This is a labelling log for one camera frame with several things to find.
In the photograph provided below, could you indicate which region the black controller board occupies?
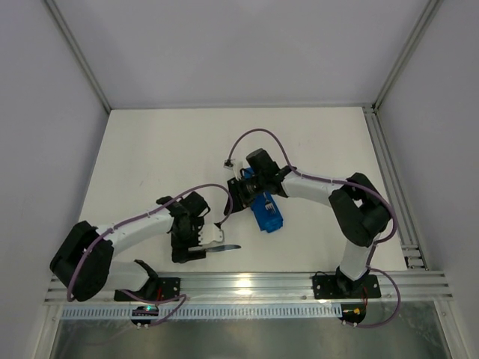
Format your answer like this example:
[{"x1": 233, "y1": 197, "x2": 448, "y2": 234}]
[
  {"x1": 339, "y1": 307, "x2": 367, "y2": 326},
  {"x1": 130, "y1": 304, "x2": 159, "y2": 326}
]

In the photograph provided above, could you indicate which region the silver table knife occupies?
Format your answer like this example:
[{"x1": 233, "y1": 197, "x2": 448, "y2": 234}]
[{"x1": 189, "y1": 245, "x2": 242, "y2": 253}]

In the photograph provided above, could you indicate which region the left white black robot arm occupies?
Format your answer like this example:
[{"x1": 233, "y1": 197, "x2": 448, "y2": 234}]
[{"x1": 49, "y1": 191, "x2": 210, "y2": 302}]

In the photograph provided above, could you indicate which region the left aluminium frame post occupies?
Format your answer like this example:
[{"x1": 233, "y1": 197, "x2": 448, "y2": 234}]
[{"x1": 41, "y1": 0, "x2": 112, "y2": 114}]

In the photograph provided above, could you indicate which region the right aluminium frame post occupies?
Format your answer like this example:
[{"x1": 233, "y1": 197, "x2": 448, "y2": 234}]
[{"x1": 373, "y1": 0, "x2": 443, "y2": 112}]

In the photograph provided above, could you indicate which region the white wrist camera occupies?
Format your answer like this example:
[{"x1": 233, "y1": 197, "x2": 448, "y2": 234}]
[
  {"x1": 198, "y1": 224, "x2": 225, "y2": 247},
  {"x1": 224, "y1": 159, "x2": 244, "y2": 180}
]

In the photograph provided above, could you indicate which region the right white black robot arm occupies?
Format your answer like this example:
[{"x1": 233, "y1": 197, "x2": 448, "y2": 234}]
[{"x1": 224, "y1": 148, "x2": 391, "y2": 299}]

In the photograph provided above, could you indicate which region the aluminium frame post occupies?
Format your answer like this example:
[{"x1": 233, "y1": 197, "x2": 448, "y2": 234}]
[
  {"x1": 373, "y1": 0, "x2": 443, "y2": 112},
  {"x1": 41, "y1": 0, "x2": 112, "y2": 114}
]

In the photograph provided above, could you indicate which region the aluminium front rail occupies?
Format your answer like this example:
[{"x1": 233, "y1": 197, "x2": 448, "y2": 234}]
[{"x1": 43, "y1": 271, "x2": 454, "y2": 304}]

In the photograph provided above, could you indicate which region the silver fork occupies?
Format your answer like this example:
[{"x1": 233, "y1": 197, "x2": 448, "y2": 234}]
[{"x1": 263, "y1": 193, "x2": 277, "y2": 215}]

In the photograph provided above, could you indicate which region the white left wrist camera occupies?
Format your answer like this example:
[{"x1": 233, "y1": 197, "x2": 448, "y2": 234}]
[{"x1": 198, "y1": 224, "x2": 225, "y2": 247}]

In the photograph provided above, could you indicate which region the slotted grey cable duct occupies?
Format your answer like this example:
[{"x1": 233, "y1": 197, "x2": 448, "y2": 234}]
[{"x1": 61, "y1": 303, "x2": 341, "y2": 320}]

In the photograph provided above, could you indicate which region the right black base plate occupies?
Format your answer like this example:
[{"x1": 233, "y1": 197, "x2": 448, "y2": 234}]
[{"x1": 311, "y1": 271, "x2": 382, "y2": 300}]

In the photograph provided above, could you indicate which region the blue cloth napkin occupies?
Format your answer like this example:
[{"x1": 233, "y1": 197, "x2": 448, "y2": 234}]
[{"x1": 248, "y1": 191, "x2": 284, "y2": 233}]

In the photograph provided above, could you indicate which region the aluminium rail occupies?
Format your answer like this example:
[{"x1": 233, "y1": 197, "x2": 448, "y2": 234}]
[
  {"x1": 43, "y1": 271, "x2": 454, "y2": 304},
  {"x1": 363, "y1": 105, "x2": 429, "y2": 271}
]

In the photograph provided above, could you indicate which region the left black controller board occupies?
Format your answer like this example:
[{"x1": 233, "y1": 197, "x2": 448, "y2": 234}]
[{"x1": 130, "y1": 304, "x2": 159, "y2": 326}]

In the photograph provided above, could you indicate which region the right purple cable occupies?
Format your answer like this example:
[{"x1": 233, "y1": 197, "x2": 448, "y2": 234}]
[{"x1": 224, "y1": 129, "x2": 401, "y2": 329}]

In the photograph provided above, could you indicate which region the right side aluminium rail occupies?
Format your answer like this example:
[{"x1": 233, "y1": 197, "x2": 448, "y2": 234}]
[{"x1": 363, "y1": 105, "x2": 429, "y2": 271}]

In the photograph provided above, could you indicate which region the right black controller board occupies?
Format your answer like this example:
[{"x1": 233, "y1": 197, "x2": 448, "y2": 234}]
[{"x1": 339, "y1": 307, "x2": 367, "y2": 326}]

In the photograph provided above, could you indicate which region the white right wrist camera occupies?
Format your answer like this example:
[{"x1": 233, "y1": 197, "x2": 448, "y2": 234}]
[{"x1": 224, "y1": 159, "x2": 244, "y2": 180}]

